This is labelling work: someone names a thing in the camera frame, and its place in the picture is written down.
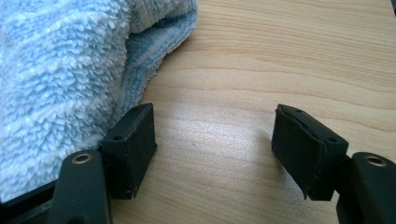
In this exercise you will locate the light blue microfibre cloth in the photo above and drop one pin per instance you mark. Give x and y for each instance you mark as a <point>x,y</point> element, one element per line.
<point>62,77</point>

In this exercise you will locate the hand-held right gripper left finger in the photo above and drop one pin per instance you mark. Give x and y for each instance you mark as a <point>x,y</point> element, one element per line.
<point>130,155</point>

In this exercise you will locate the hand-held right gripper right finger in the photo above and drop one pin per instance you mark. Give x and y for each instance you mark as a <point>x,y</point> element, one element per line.
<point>305,149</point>

